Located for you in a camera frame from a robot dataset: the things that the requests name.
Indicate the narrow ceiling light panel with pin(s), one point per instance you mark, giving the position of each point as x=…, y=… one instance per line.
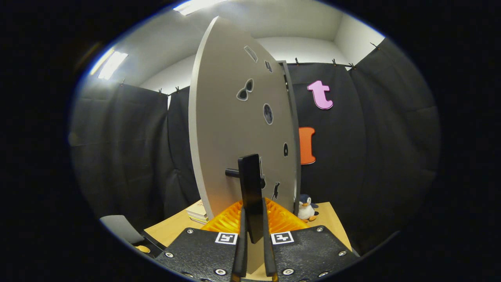
x=111, y=64

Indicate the penguin plush toy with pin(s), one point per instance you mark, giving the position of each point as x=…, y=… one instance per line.
x=306, y=211

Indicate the grey shoe cabinet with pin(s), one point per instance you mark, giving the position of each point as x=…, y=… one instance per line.
x=295, y=129

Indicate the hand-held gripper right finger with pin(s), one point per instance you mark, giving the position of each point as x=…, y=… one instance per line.
x=268, y=258

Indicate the large ceiling light panel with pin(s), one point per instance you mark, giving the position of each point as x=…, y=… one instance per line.
x=195, y=5

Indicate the beige cover book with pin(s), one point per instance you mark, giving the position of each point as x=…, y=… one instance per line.
x=196, y=208

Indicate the black backdrop cloth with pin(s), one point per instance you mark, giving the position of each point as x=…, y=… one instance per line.
x=372, y=156

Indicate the round yellow object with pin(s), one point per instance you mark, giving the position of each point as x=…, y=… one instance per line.
x=143, y=248

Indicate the row of black clips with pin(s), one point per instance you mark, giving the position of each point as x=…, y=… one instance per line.
x=296, y=61

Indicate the book with yellow edge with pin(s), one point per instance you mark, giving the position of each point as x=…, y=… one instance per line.
x=199, y=217

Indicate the beige shoe cabinet door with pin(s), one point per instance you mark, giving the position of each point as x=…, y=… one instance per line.
x=223, y=117

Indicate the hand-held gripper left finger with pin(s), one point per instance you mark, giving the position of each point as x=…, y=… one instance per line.
x=240, y=254

